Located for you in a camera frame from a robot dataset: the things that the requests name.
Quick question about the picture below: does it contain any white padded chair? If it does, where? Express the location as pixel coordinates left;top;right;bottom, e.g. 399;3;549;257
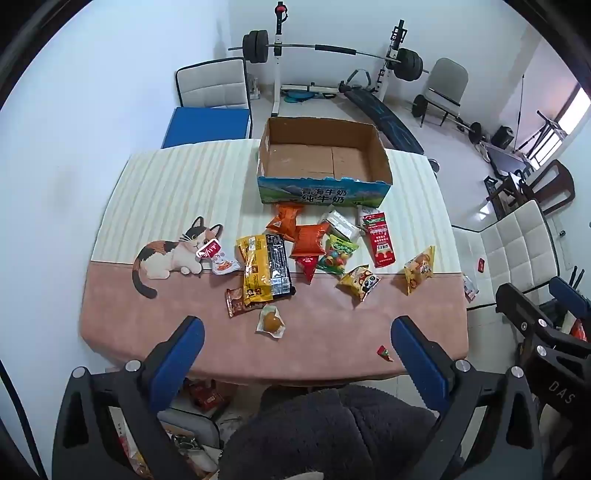
450;199;561;315
175;58;254;139

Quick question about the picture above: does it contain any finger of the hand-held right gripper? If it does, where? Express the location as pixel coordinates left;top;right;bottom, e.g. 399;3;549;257
549;275;591;320
496;282;555;336

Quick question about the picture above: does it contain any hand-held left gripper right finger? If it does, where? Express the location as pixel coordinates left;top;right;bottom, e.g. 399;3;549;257
391;316;544;480

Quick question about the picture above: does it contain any white barbell rack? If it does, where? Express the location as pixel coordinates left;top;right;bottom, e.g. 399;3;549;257
269;0;408;116

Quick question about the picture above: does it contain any blue foam pad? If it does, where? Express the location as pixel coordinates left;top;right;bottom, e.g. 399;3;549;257
161;107;252;149

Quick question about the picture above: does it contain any black monitor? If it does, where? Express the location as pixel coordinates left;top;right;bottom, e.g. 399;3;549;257
487;143;527;178

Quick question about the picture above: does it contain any orange snack packet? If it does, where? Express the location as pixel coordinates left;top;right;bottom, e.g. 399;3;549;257
265;203;305;243
289;223;334;259

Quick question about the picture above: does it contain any brown snack packet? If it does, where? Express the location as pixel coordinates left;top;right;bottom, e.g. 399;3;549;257
225;287;266;318

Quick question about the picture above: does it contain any green gumball packet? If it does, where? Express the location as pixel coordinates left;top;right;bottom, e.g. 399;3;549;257
316;234;360;276

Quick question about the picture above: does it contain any yellow and black snack packet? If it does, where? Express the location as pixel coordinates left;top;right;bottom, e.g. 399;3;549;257
236;233;296;308

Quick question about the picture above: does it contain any long red snack packet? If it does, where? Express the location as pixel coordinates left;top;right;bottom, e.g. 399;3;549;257
361;211;398;268

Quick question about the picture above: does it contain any black speaker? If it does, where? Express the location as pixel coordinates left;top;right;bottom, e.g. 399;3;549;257
490;126;515;149

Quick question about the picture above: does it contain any red triangular snack packet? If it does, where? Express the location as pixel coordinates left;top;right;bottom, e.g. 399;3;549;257
295;255;318;284

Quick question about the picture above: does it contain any grey chair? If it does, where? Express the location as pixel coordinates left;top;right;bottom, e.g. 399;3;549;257
420;58;469;127

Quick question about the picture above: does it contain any barbell with black plates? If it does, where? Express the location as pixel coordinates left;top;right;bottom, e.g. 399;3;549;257
228;30;430;84

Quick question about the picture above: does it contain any yellow panda snack packet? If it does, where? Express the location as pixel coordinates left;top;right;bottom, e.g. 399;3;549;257
336;264;382;303

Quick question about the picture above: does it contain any black sit-up bench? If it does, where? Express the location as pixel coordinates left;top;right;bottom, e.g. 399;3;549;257
339;83;426;155

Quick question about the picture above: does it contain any cardboard box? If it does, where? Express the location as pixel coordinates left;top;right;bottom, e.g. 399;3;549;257
256;117;393;205

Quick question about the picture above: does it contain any dark wooden chair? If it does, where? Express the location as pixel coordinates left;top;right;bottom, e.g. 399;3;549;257
485;159;575;217

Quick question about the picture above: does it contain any white snack packet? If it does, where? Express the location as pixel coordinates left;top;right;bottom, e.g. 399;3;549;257
320;209;363;241

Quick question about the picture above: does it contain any clear packet with yellow bun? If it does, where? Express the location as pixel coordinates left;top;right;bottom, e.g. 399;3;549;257
256;304;287;341

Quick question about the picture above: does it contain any red and white sachet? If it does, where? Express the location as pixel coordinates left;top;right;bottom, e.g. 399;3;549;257
196;237;243;276

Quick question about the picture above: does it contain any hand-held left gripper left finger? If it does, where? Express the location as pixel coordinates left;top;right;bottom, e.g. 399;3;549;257
52;315;206;480

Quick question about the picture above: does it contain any person's dark fleece clothing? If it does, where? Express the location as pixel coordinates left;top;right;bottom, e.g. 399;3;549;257
217;385;462;480

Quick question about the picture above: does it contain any short barbell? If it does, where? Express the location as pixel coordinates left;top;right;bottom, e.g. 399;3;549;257
412;95;483;144

